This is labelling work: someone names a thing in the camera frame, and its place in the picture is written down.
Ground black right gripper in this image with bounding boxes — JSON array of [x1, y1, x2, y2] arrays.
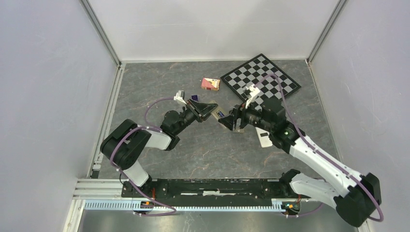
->
[[218, 97, 274, 133]]

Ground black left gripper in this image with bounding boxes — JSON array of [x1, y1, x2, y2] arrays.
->
[[174, 98, 218, 135]]

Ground beige battery cover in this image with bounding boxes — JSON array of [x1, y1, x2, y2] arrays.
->
[[233, 128, 244, 133]]

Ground red and white remote control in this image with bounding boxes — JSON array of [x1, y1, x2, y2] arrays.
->
[[255, 128, 273, 148]]

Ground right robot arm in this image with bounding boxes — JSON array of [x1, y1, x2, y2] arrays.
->
[[218, 99, 384, 227]]

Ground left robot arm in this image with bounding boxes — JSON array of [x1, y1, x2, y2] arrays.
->
[[100, 99, 218, 197]]

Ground red playing card box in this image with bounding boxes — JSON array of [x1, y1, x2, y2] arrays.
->
[[201, 78, 220, 91]]

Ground black and white chessboard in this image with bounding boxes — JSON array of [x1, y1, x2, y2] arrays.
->
[[220, 54, 301, 104]]

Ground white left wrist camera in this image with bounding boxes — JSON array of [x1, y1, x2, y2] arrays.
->
[[173, 90, 187, 106]]

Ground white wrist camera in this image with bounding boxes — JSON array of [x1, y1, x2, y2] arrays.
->
[[244, 84, 261, 109], [173, 90, 187, 106]]

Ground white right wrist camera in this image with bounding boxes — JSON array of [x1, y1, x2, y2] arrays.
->
[[244, 84, 261, 109]]

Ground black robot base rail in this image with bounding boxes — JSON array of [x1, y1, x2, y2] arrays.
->
[[121, 169, 300, 211]]

